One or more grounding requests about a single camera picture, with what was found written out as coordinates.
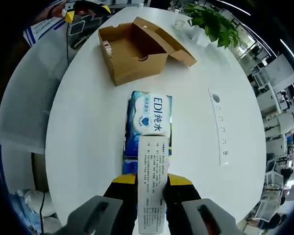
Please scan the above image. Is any photo display board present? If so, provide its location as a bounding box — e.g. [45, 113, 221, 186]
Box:
[23, 17, 67, 47]

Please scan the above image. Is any brown cardboard shoe box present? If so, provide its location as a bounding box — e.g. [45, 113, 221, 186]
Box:
[98, 16, 198, 87]

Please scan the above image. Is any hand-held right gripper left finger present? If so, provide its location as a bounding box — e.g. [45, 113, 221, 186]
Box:
[58, 173, 139, 235]

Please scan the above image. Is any person's left hand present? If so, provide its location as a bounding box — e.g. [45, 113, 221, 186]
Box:
[52, 2, 66, 18]

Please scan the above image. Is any dark blue wet wipes pack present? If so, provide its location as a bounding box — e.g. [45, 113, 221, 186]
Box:
[122, 133, 141, 177]

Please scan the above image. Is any white table socket panel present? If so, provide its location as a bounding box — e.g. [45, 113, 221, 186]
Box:
[207, 87, 230, 166]

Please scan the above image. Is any white printed carton box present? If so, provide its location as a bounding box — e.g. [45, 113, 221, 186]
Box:
[138, 133, 169, 235]

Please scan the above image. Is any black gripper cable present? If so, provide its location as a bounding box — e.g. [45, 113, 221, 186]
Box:
[65, 22, 71, 67]
[38, 190, 46, 235]

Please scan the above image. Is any white blue wet wipes pack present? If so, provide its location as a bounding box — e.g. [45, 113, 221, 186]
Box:
[126, 90, 173, 138]

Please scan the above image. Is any small clear glass cup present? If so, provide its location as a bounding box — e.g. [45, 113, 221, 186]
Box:
[173, 18, 186, 30]

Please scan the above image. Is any grey mesh office chair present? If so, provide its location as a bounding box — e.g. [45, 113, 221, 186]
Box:
[0, 36, 67, 155]

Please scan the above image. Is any pale crumpled cloth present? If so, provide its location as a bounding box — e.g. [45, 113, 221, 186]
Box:
[9, 188, 57, 228]

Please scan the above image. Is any white office chair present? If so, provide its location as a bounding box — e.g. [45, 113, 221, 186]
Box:
[264, 170, 285, 187]

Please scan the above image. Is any green plant in white pot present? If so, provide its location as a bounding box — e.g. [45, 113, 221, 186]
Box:
[183, 3, 240, 48]

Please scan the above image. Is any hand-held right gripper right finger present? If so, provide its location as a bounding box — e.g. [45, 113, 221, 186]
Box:
[164, 173, 243, 235]

